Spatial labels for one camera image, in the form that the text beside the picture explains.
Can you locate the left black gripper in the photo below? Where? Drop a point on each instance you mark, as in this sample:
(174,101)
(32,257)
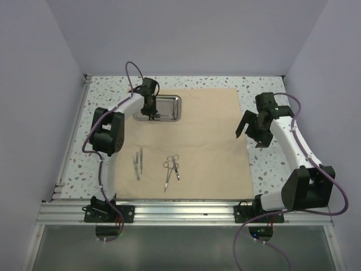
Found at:
(152,112)

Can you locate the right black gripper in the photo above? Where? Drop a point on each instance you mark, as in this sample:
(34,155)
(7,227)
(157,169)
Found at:
(264,140)

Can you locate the steel instrument tray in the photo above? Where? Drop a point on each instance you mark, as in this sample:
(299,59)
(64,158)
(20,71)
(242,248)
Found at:
(168,109)

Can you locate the steel surgical scissors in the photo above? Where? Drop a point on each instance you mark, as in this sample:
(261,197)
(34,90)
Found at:
(173,159)

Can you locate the steel needle holder clamp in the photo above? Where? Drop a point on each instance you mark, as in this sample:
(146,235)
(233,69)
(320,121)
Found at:
(169,168)

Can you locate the beige cloth wrap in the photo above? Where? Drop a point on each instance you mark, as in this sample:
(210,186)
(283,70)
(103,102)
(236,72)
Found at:
(213,163)

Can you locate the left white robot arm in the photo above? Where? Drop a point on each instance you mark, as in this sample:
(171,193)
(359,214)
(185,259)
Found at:
(107,136)

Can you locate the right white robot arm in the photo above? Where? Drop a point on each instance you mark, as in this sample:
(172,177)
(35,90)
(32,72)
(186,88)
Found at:
(308,185)

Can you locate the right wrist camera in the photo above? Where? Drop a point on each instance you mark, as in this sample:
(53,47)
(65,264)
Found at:
(265,100)

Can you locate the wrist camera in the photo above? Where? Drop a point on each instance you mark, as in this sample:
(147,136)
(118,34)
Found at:
(265,100)
(149,86)

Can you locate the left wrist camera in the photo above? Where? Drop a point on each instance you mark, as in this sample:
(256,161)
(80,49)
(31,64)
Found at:
(149,86)

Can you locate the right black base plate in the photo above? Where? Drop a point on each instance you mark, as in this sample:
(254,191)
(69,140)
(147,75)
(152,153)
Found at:
(246,210)

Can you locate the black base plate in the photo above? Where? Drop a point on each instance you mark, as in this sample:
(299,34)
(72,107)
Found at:
(108,214)
(246,210)

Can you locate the aluminium rail frame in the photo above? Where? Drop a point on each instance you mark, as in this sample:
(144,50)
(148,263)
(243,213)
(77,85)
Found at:
(147,213)

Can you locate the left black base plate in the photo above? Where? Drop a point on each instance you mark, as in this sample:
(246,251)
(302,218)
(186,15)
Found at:
(108,214)

